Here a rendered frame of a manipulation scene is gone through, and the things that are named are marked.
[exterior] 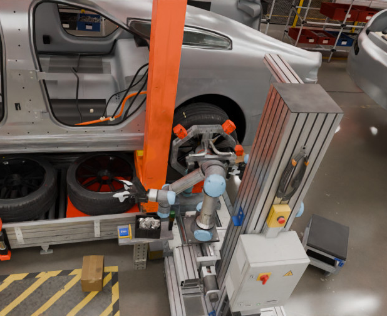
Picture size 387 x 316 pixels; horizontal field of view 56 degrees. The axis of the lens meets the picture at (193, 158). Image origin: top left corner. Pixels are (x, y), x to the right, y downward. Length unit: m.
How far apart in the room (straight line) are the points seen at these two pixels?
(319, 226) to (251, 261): 1.70
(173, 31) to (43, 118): 1.34
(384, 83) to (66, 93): 3.50
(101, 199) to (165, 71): 1.35
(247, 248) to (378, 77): 3.32
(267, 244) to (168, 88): 1.09
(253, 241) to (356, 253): 2.12
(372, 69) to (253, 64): 2.25
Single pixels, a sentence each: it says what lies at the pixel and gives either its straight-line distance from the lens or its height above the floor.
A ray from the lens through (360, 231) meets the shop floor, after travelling 4.29.
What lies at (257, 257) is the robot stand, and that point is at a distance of 2.00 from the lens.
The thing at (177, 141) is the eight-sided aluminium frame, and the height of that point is 0.99.
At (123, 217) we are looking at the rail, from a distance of 3.15.
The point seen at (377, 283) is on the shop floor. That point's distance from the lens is 3.94.
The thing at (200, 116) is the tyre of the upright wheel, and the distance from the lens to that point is 2.97.
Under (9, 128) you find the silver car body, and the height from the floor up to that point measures 0.99.
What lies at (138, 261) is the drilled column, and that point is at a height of 0.12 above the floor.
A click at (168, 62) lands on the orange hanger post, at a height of 1.84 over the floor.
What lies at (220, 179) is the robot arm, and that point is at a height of 1.46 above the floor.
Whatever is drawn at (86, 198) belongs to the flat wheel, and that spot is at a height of 0.49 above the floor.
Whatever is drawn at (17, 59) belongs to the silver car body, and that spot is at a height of 1.55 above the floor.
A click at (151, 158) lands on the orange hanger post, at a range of 2.60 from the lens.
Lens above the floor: 2.79
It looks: 40 degrees down
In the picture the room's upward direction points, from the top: 10 degrees clockwise
